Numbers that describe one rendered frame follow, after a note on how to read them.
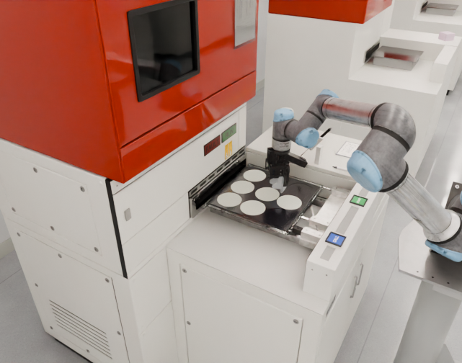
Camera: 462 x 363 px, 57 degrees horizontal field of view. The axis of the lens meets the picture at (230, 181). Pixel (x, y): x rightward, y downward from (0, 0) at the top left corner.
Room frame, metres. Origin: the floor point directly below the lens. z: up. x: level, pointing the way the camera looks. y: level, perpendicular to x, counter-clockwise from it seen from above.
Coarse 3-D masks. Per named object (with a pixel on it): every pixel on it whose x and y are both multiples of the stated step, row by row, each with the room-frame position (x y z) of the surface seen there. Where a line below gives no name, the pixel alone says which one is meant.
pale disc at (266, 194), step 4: (260, 188) 1.48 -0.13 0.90; (264, 188) 1.48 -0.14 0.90; (268, 188) 1.48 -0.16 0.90; (272, 188) 1.48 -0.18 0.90; (256, 192) 1.45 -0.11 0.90; (260, 192) 1.45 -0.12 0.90; (264, 192) 1.45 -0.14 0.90; (268, 192) 1.45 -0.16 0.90; (272, 192) 1.45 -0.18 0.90; (276, 192) 1.45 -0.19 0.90; (256, 196) 1.43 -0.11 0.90; (260, 196) 1.43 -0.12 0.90; (264, 196) 1.42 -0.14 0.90; (268, 196) 1.42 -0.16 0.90; (272, 196) 1.42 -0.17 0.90; (276, 196) 1.42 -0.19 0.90; (264, 200) 1.39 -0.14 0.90; (268, 200) 1.39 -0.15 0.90
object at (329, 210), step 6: (330, 198) 1.44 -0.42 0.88; (336, 198) 1.44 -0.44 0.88; (342, 198) 1.44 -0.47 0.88; (324, 204) 1.40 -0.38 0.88; (330, 204) 1.40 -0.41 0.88; (336, 204) 1.40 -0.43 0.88; (324, 210) 1.35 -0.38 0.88; (330, 210) 1.35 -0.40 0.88; (336, 210) 1.35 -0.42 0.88; (318, 216) 1.32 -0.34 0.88; (324, 216) 1.32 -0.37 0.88; (330, 216) 1.32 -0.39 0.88; (312, 228) 1.24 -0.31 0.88; (300, 240) 1.18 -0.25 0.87; (306, 240) 1.17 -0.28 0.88; (306, 246) 1.17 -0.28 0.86; (312, 246) 1.16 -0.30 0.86
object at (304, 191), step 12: (252, 168) 1.65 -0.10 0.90; (240, 180) 1.55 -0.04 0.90; (264, 180) 1.55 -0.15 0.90; (252, 192) 1.45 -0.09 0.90; (288, 192) 1.45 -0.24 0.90; (300, 192) 1.45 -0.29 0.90; (312, 192) 1.45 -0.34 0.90; (216, 204) 1.37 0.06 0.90; (240, 204) 1.37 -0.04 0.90; (264, 204) 1.37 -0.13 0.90; (276, 204) 1.37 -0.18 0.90; (252, 216) 1.29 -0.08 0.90; (264, 216) 1.29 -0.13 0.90; (276, 216) 1.29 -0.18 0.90; (288, 216) 1.29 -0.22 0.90
